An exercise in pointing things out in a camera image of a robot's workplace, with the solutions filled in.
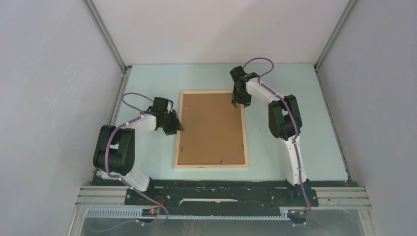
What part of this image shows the wooden picture frame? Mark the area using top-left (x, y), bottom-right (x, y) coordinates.
top-left (174, 90), bottom-right (249, 169)

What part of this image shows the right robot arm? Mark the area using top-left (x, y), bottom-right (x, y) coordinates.
top-left (232, 76), bottom-right (307, 185)

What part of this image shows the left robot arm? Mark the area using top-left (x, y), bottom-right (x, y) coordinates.
top-left (92, 110), bottom-right (184, 205)

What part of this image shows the left corner metal profile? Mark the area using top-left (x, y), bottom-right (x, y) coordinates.
top-left (83, 0), bottom-right (128, 73)

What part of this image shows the corner metal profile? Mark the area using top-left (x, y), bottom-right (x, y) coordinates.
top-left (83, 0), bottom-right (128, 73)
top-left (314, 0), bottom-right (358, 72)

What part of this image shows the right corner metal profile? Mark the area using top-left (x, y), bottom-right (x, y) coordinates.
top-left (314, 0), bottom-right (358, 72)

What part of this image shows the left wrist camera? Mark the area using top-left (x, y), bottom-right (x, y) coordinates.
top-left (151, 97), bottom-right (174, 113)

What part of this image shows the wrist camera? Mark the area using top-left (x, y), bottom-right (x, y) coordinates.
top-left (230, 66), bottom-right (259, 83)
top-left (151, 97), bottom-right (174, 113)

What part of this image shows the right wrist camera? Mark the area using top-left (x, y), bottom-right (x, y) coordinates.
top-left (230, 66), bottom-right (259, 83)

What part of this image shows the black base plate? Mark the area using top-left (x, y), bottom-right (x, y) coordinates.
top-left (124, 180), bottom-right (319, 217)

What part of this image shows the white cable duct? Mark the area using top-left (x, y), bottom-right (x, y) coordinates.
top-left (86, 207), bottom-right (289, 220)

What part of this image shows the aluminium rail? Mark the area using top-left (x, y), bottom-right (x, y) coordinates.
top-left (75, 186), bottom-right (371, 209)

